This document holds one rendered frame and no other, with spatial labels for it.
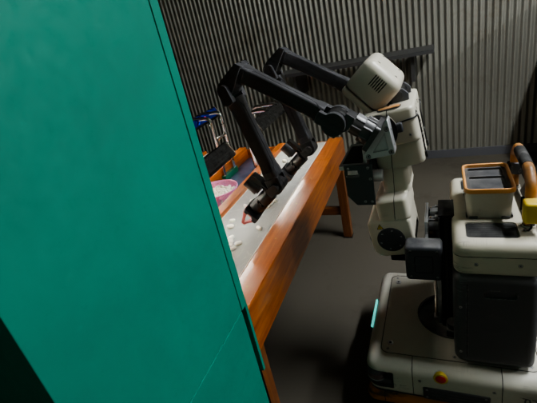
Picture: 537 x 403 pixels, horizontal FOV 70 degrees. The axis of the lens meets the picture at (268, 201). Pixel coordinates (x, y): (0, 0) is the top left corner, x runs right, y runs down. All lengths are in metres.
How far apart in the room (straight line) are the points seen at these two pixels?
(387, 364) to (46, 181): 1.42
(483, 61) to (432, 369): 3.02
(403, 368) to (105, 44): 1.48
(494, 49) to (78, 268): 3.85
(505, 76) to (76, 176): 3.86
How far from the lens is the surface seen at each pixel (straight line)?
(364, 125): 1.23
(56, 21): 0.71
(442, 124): 4.22
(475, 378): 1.70
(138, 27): 0.85
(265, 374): 1.48
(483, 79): 4.14
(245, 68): 1.31
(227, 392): 1.12
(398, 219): 1.50
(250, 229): 1.77
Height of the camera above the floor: 1.54
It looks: 24 degrees down
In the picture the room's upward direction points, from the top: 13 degrees counter-clockwise
